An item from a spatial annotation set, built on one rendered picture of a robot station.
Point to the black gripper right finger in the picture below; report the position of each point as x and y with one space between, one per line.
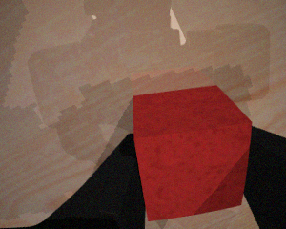
265 186

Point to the red block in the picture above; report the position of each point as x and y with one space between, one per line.
193 150

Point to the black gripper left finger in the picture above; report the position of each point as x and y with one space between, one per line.
111 199

